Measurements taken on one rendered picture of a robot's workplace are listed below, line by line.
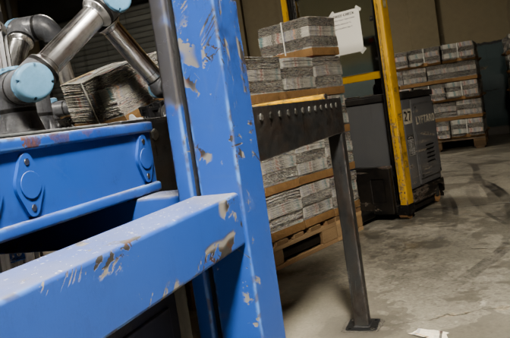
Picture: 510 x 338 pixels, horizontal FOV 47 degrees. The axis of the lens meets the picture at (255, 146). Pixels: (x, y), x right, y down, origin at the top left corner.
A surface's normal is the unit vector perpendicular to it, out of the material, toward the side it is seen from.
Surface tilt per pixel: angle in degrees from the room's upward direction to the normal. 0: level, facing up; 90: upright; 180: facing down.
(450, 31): 90
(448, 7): 90
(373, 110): 90
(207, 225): 90
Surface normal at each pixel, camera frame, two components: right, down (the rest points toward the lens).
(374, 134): -0.64, 0.14
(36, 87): 0.56, 0.04
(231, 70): 0.92, -0.11
